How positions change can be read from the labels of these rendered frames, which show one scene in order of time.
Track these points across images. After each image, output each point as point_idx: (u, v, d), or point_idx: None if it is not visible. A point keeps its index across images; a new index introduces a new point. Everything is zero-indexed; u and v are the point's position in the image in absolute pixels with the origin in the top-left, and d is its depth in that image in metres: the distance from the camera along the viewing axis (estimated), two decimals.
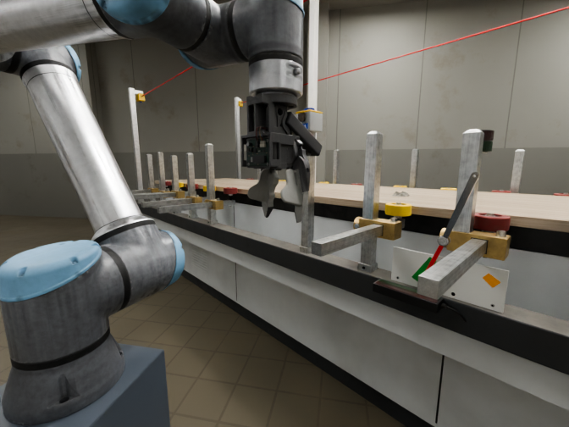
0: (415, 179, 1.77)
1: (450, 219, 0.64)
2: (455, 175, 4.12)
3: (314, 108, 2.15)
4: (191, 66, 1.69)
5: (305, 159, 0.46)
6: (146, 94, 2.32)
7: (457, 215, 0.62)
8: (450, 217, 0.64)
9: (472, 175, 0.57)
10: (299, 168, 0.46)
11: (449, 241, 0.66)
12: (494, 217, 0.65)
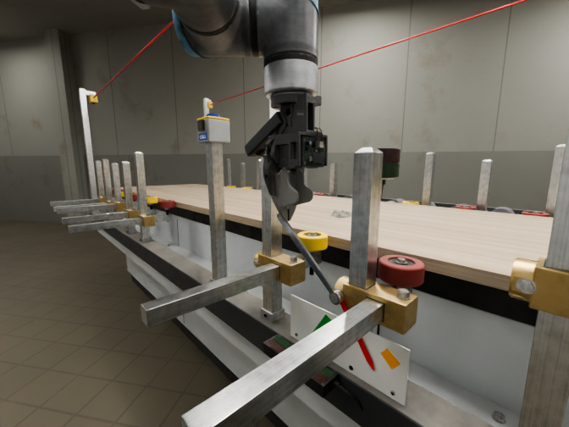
0: None
1: (313, 270, 0.51)
2: (442, 180, 3.95)
3: (275, 110, 1.98)
4: (127, 64, 1.51)
5: None
6: (96, 95, 2.14)
7: (311, 260, 0.50)
8: (311, 267, 0.51)
9: (278, 219, 0.51)
10: (301, 171, 0.51)
11: (338, 292, 0.49)
12: (401, 267, 0.47)
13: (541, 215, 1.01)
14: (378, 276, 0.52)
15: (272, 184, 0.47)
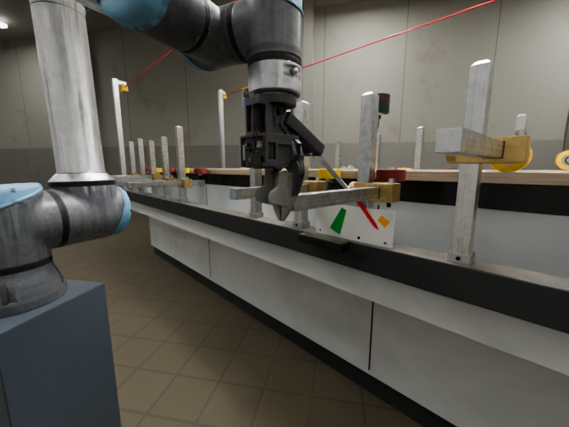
0: (378, 162, 1.87)
1: (333, 176, 0.79)
2: (437, 168, 4.23)
3: None
4: (165, 54, 1.79)
5: (301, 165, 0.46)
6: (128, 84, 2.42)
7: (331, 169, 0.78)
8: (331, 174, 0.79)
9: None
10: (293, 172, 0.47)
11: (350, 186, 0.77)
12: (390, 169, 0.75)
13: None
14: (376, 180, 0.80)
15: None
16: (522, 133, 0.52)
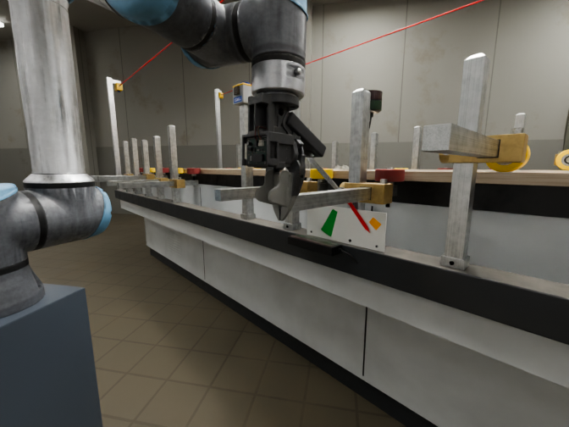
0: (374, 162, 1.84)
1: (323, 177, 0.76)
2: (436, 168, 4.20)
3: None
4: (158, 52, 1.76)
5: (302, 165, 0.46)
6: (123, 83, 2.39)
7: (321, 169, 0.75)
8: (322, 174, 0.76)
9: None
10: (294, 172, 0.47)
11: (340, 187, 0.74)
12: (389, 169, 0.75)
13: None
14: (374, 180, 0.79)
15: None
16: (519, 131, 0.49)
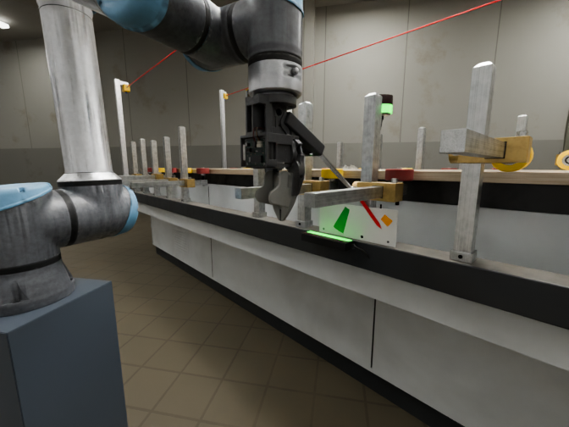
0: (378, 162, 1.88)
1: (336, 176, 0.80)
2: (438, 168, 4.24)
3: None
4: (168, 55, 1.80)
5: (301, 165, 0.46)
6: (130, 85, 2.43)
7: (334, 169, 0.80)
8: (334, 174, 0.80)
9: None
10: (294, 172, 0.47)
11: (353, 186, 0.78)
12: (399, 169, 0.79)
13: None
14: (385, 179, 0.84)
15: None
16: (524, 134, 0.53)
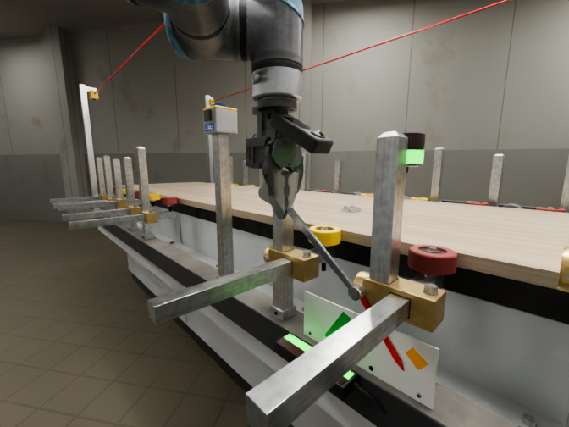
0: None
1: (329, 266, 0.48)
2: (444, 178, 3.92)
3: None
4: (129, 58, 1.48)
5: (264, 165, 0.47)
6: (97, 91, 2.11)
7: (327, 255, 0.47)
8: (327, 263, 0.48)
9: (290, 213, 0.49)
10: (267, 172, 0.48)
11: (357, 287, 0.46)
12: (434, 255, 0.47)
13: (557, 211, 0.98)
14: (408, 265, 0.51)
15: (295, 182, 0.53)
16: None
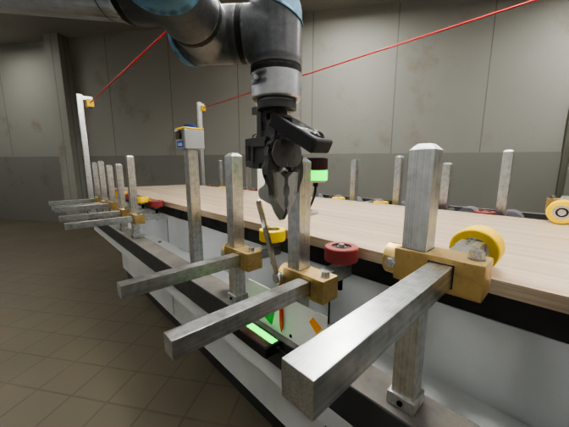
0: (354, 191, 1.71)
1: (268, 254, 0.60)
2: None
3: None
4: (119, 74, 1.63)
5: (264, 165, 0.47)
6: (92, 100, 2.26)
7: (270, 247, 0.58)
8: (267, 251, 0.59)
9: (256, 204, 0.56)
10: (266, 172, 0.48)
11: (280, 277, 0.60)
12: (338, 250, 0.62)
13: (488, 213, 1.12)
14: (324, 257, 0.66)
15: (295, 182, 0.53)
16: (479, 257, 0.35)
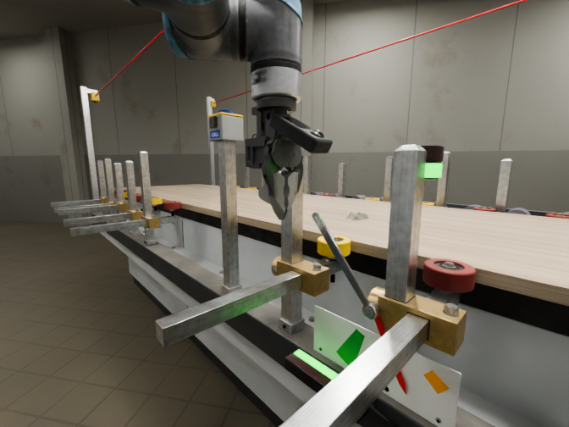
0: (389, 191, 1.55)
1: (348, 280, 0.45)
2: (447, 180, 3.90)
3: None
4: (130, 61, 1.46)
5: (264, 165, 0.47)
6: (98, 93, 2.10)
7: (347, 269, 0.44)
8: (345, 275, 0.45)
9: (314, 219, 0.45)
10: (266, 172, 0.48)
11: (374, 307, 0.44)
12: (452, 272, 0.45)
13: (568, 218, 0.96)
14: (423, 280, 0.50)
15: (295, 182, 0.53)
16: None
